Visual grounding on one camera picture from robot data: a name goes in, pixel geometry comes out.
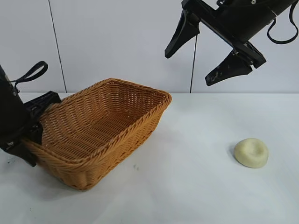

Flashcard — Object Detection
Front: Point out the pale yellow egg yolk pastry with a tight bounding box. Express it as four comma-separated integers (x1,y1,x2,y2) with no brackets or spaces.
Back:
234,138,269,168

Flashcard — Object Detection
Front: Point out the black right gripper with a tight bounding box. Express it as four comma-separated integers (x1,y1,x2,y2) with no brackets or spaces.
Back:
164,0,294,87

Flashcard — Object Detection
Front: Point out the brown woven wicker basket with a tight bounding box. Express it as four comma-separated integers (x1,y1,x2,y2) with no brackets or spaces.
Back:
23,78,173,191

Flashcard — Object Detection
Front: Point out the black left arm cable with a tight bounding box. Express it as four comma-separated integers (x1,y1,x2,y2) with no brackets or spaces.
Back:
9,61,49,84

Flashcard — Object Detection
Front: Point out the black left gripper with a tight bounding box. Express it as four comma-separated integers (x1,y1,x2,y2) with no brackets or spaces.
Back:
0,65,62,168

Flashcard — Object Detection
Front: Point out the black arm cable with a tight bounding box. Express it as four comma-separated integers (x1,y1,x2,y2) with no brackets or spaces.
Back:
9,61,49,84
267,3,299,44

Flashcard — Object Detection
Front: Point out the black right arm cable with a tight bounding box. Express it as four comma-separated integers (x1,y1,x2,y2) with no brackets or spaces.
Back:
267,3,299,44

